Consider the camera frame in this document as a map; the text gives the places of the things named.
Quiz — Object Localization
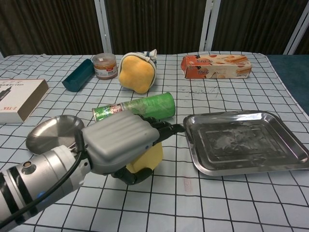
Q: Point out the orange biscuit box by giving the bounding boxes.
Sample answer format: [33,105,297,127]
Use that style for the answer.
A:
[181,54,253,80]

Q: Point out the teal plastic container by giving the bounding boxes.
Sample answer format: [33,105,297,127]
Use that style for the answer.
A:
[62,58,95,93]

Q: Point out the rectangular steel tray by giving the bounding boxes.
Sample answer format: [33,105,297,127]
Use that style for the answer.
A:
[183,110,309,176]

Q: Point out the round metal dish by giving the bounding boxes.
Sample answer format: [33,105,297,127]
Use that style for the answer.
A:
[26,115,85,156]

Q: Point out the green chip can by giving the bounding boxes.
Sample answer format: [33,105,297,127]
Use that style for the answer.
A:
[91,92,176,124]

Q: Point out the yellow foam block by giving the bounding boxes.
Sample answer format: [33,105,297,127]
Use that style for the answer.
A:
[125,142,165,174]

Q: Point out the white partition frame post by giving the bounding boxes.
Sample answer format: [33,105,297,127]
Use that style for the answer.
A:
[197,0,220,52]
[283,0,309,55]
[94,0,114,54]

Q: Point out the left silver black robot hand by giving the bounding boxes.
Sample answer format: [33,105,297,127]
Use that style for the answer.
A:
[73,111,185,186]

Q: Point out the white cable product box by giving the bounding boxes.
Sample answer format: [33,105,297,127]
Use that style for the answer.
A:
[0,79,50,124]

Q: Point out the yellow plush toy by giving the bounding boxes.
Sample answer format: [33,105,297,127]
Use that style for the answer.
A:
[118,49,158,95]

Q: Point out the clear jar brown contents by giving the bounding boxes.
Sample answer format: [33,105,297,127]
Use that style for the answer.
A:
[92,53,118,80]

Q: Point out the white checkered tablecloth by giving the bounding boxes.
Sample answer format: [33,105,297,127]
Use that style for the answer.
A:
[0,52,309,232]

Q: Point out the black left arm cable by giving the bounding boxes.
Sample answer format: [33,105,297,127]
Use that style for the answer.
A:
[0,131,84,232]

